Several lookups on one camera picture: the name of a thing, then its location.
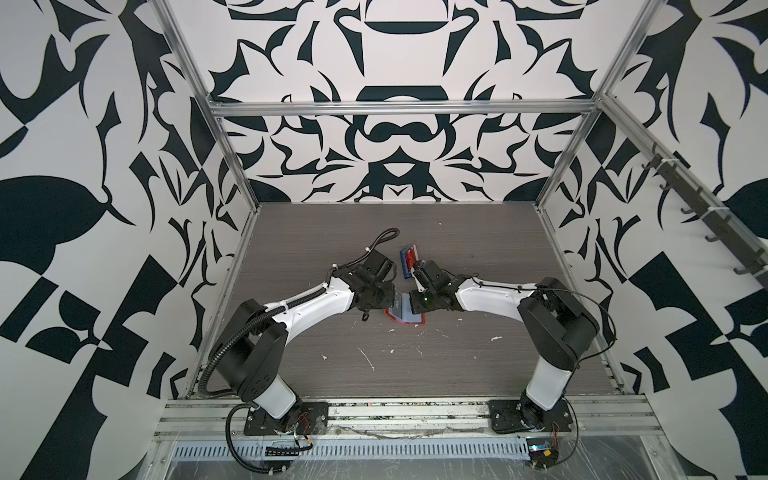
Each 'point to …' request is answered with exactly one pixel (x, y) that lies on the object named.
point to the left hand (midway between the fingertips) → (392, 293)
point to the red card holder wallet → (401, 310)
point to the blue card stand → (403, 258)
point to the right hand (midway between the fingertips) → (414, 300)
